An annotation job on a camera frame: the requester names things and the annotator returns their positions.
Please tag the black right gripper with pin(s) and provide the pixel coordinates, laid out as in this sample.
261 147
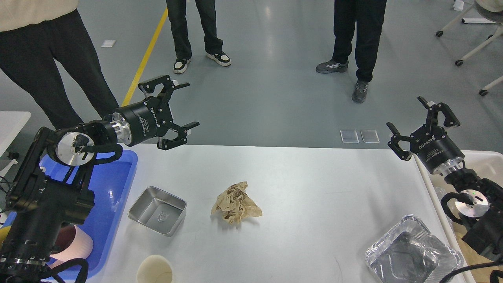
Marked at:
436 151

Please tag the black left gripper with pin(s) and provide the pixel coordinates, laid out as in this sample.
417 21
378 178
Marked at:
147 120

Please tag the square stainless steel dish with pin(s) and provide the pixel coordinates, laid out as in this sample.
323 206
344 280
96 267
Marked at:
159 211

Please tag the pink ribbed mug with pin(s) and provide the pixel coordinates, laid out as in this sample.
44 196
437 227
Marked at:
71 243

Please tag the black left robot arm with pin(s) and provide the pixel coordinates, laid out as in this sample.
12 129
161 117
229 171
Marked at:
50 189

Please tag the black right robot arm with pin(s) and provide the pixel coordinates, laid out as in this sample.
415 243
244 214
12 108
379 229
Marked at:
476 203

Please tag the right clear floor plate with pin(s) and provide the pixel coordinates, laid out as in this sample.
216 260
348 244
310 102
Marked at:
369 136

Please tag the clear floor plate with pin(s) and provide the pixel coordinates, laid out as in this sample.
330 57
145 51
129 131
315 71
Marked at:
349 136
369 136

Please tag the left clear floor plate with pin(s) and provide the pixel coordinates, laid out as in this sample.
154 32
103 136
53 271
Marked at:
349 136

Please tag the white plastic bin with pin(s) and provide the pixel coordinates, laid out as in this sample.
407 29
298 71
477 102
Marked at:
486 165

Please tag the blue plastic tray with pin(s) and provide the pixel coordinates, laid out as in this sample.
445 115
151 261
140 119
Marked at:
111 184

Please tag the crumpled brown paper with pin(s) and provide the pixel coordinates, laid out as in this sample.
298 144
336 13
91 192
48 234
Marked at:
235 205

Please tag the person with grey shoes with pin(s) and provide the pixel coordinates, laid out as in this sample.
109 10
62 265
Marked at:
363 19

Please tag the aluminium foil tray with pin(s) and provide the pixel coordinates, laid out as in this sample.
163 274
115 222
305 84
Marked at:
410 253

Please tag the cream paper cup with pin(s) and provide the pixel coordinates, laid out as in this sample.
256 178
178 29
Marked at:
155 269

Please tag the person in beige top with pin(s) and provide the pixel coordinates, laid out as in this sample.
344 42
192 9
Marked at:
35 35

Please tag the teal HOME mug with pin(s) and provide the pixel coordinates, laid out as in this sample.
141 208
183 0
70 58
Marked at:
4 232

